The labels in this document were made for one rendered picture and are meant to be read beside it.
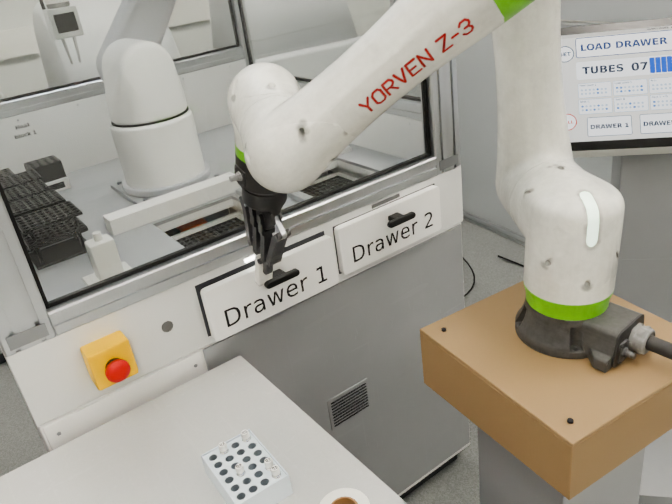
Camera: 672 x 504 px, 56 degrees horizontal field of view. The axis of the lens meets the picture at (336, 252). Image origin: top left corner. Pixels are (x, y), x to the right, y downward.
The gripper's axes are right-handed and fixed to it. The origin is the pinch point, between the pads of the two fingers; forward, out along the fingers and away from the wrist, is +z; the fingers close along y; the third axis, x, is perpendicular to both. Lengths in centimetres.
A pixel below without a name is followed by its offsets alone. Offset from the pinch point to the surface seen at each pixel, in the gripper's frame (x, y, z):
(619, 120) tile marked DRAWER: 85, 13, -13
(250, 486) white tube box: -23.0, 33.1, 3.1
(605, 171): 174, -22, 57
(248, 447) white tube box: -19.3, 26.4, 6.0
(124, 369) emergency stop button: -29.0, 3.4, 5.1
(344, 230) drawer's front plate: 21.6, -3.2, 3.1
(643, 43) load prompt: 98, 5, -25
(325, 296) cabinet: 15.7, -0.1, 16.8
